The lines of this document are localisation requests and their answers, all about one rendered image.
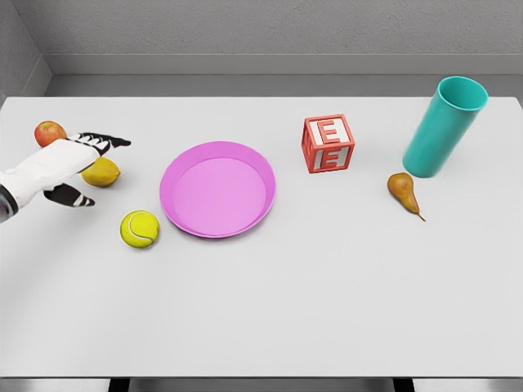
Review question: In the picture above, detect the pink plate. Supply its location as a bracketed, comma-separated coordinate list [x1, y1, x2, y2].
[159, 140, 277, 239]

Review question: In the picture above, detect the yellow lemon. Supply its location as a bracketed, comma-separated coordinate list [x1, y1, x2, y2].
[80, 157, 122, 188]

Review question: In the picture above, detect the red letter block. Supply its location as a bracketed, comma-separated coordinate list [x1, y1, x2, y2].
[301, 114, 355, 175]

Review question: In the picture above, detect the brown pear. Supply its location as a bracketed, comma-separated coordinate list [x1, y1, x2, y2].
[387, 172, 427, 223]

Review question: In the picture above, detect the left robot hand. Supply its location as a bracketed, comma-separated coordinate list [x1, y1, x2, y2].
[25, 131, 132, 208]

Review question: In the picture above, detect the yellow tennis ball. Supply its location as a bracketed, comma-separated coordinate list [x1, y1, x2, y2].
[119, 209, 161, 249]

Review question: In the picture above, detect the teal cup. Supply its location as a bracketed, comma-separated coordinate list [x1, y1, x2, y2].
[402, 76, 489, 179]

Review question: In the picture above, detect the red apple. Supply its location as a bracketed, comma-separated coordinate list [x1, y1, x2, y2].
[34, 120, 68, 149]

